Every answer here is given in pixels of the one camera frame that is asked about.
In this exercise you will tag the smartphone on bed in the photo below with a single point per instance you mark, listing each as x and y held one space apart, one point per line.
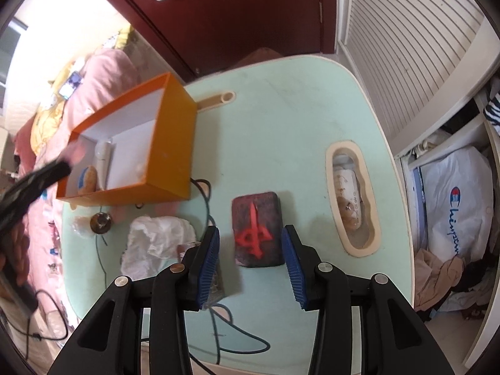
70 85

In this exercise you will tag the dark red wooden door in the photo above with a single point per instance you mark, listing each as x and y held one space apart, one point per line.
200 37

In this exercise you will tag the orange cardboard box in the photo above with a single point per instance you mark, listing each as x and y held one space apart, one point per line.
151 130

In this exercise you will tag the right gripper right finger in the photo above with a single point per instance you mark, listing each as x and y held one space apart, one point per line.
394 340

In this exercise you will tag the crumpled white tissue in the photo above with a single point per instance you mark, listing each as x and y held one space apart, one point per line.
153 242

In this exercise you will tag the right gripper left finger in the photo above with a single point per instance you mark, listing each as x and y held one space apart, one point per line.
109 338

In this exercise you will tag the brown bear plush blue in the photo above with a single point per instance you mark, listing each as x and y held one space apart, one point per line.
88 180

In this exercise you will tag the cream cosmetic tube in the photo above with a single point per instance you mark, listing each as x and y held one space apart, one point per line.
103 153

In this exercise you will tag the yellow pillow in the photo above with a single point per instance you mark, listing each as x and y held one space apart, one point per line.
50 110

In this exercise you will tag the white shopping bag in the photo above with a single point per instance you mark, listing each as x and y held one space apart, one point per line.
459 205

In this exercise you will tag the pink bed quilt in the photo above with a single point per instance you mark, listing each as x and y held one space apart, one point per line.
106 76

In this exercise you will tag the brown box red symbol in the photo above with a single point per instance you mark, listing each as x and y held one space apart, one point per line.
257 225

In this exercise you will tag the white louvered closet door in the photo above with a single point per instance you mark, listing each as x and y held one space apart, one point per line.
419 61

